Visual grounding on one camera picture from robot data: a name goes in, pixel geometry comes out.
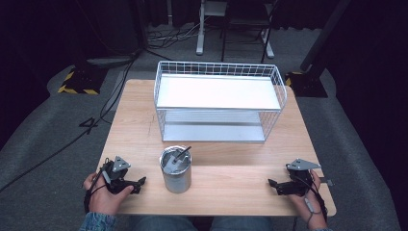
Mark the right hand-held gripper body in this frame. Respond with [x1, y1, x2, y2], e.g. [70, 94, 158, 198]
[280, 158, 322, 196]

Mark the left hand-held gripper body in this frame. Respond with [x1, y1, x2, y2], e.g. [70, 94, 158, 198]
[100, 155, 136, 195]

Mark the person's left hand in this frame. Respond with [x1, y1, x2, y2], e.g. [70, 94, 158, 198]
[82, 171, 135, 217]

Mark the person's right hand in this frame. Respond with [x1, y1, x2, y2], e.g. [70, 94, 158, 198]
[288, 169, 328, 231]

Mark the round metal cup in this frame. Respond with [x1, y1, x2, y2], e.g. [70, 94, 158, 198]
[159, 144, 193, 194]

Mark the person's left leg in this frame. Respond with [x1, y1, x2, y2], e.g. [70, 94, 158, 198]
[127, 215, 199, 231]

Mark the person's leg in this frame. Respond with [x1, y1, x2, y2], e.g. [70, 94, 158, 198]
[127, 215, 199, 231]
[209, 216, 274, 231]

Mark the person's right leg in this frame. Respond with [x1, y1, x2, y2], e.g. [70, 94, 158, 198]
[209, 216, 274, 231]

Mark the black yellow striped stand base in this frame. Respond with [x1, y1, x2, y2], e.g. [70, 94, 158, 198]
[57, 64, 109, 96]
[284, 70, 329, 98]

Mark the black slanted stand pole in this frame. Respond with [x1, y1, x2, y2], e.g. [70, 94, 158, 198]
[299, 0, 352, 73]

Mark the black metal chair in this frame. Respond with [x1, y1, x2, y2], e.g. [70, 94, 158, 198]
[219, 0, 279, 64]

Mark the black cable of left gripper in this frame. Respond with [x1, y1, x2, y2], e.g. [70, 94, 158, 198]
[83, 165, 109, 214]

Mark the grey cable of right gripper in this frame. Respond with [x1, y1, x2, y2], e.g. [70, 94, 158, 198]
[302, 178, 329, 227]

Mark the black handled grey tool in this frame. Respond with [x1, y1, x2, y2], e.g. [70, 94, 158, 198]
[165, 145, 192, 171]

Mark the long black floor cable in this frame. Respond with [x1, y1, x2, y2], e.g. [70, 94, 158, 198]
[0, 47, 174, 194]

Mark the white wire shelf rack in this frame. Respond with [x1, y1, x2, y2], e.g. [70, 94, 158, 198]
[153, 60, 289, 143]

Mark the bundle of floor cables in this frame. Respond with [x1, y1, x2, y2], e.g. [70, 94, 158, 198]
[146, 19, 206, 50]

